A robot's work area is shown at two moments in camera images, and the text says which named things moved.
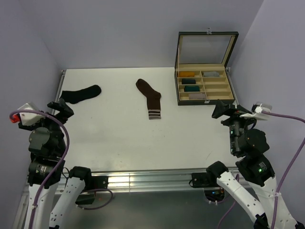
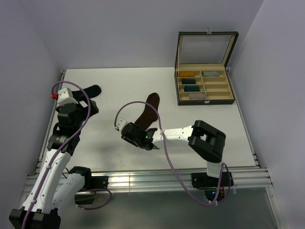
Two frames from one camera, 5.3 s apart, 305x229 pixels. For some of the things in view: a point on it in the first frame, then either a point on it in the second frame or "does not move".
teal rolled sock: x=191 y=88 does not move
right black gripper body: x=236 y=124 → x=134 y=142
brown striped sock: x=153 y=99 → x=150 y=113
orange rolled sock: x=186 y=74 does not move
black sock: x=72 y=97 does not move
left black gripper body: x=47 y=121 → x=82 y=112
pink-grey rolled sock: x=197 y=96 does not move
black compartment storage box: x=200 y=76 does not move
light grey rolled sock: x=210 y=74 does not move
